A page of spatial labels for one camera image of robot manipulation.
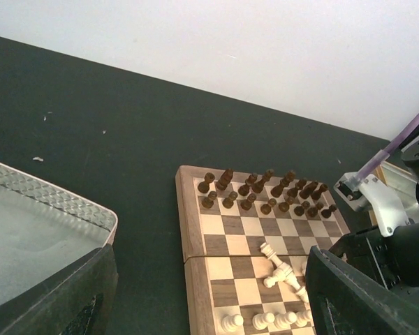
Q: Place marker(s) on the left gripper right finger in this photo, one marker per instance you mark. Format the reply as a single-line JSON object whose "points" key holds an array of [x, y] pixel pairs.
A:
{"points": [[343, 300]]}

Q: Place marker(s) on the left gripper left fingers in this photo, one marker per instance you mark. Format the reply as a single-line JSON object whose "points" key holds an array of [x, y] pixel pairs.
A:
{"points": [[77, 299]]}

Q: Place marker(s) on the wooden chess board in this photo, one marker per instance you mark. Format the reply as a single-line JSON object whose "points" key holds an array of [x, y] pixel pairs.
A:
{"points": [[203, 242]]}

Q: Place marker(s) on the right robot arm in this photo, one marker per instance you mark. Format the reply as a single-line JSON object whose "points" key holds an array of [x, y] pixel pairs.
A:
{"points": [[405, 246]]}

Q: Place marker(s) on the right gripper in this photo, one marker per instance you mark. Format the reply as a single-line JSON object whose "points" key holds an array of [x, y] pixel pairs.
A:
{"points": [[369, 252]]}

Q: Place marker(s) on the row of dark chess pieces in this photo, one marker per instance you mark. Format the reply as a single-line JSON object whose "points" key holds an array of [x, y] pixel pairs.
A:
{"points": [[279, 199]]}

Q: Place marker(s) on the pile of white chess pieces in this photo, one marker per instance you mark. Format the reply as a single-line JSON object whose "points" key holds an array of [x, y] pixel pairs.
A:
{"points": [[241, 304]]}

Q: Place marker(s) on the white queen chess piece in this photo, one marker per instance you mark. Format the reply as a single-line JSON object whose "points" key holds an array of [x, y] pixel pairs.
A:
{"points": [[283, 272]]}

